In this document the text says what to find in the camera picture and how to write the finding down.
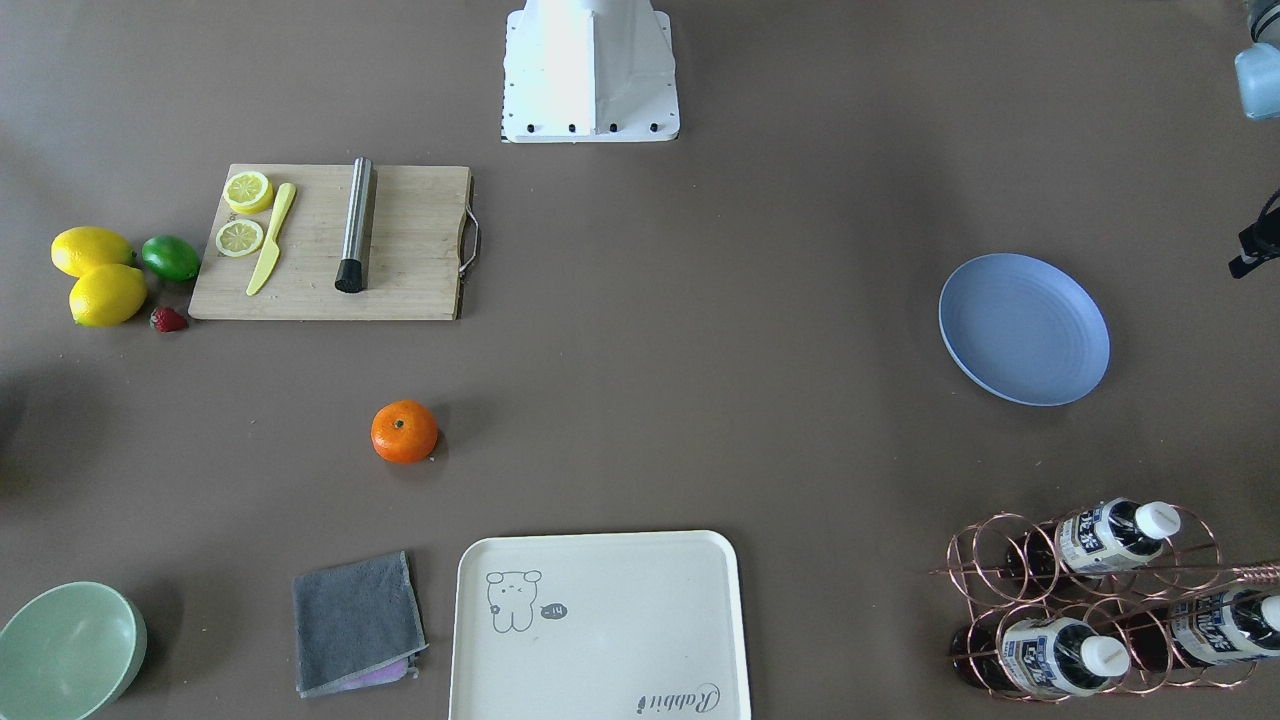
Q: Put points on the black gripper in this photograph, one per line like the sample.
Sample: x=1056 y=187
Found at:
x=1256 y=247

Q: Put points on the blue plate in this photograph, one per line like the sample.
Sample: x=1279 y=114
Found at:
x=1023 y=330

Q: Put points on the orange mandarin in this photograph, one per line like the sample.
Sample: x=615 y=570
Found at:
x=405 y=431

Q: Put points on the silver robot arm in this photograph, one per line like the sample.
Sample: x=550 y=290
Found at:
x=1257 y=71

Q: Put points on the dark drink bottle upper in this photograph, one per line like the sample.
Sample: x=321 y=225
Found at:
x=1085 y=548

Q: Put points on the dark drink bottle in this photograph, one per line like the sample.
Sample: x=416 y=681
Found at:
x=1040 y=659
x=1237 y=626
x=1085 y=548

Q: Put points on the cream rabbit tray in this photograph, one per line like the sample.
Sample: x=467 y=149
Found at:
x=643 y=625

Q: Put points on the wooden cutting board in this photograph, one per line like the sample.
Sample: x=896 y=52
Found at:
x=412 y=263

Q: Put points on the steel muddler black tip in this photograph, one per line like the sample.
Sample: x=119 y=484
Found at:
x=353 y=269

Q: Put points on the grey folded cloth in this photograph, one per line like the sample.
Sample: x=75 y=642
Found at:
x=356 y=625

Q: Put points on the yellow plastic knife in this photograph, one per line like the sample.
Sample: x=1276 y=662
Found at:
x=269 y=253

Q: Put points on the lemon half slice thick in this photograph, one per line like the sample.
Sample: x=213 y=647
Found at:
x=248 y=192

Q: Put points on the lemon slice flat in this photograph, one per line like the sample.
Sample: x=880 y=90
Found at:
x=239 y=237

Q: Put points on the green lime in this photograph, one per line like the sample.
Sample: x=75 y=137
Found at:
x=171 y=258

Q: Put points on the red strawberry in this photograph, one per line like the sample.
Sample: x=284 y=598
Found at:
x=165 y=319

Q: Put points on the yellow lemon lower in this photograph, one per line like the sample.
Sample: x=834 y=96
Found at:
x=107 y=295

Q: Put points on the yellow lemon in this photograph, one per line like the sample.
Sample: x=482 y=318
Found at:
x=107 y=295
x=81 y=249

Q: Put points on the yellow lemon upper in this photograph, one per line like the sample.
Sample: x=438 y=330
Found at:
x=81 y=249

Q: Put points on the green bowl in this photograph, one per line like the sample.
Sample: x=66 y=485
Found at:
x=70 y=652

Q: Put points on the copper wire bottle rack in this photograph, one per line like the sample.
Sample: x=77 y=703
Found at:
x=1191 y=566

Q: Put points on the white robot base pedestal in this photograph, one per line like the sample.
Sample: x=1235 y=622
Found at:
x=589 y=72

